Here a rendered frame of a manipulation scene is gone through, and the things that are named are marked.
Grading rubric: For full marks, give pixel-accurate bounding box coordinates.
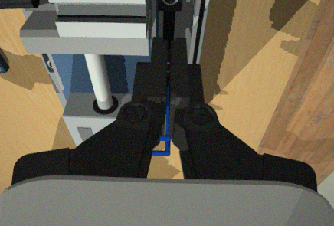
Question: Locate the grey flat bar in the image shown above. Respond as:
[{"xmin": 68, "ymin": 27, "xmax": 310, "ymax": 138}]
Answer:
[{"xmin": 22, "ymin": 0, "xmax": 56, "ymax": 11}]

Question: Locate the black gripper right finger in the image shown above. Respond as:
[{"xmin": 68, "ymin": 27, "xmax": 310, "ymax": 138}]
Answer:
[{"xmin": 168, "ymin": 38, "xmax": 318, "ymax": 192}]

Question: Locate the dark grey slotted block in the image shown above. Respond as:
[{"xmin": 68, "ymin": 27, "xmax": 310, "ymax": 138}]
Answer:
[{"xmin": 48, "ymin": 0, "xmax": 149, "ymax": 38}]

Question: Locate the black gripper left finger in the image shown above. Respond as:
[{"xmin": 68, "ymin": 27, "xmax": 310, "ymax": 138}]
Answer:
[{"xmin": 11, "ymin": 37, "xmax": 168, "ymax": 185}]

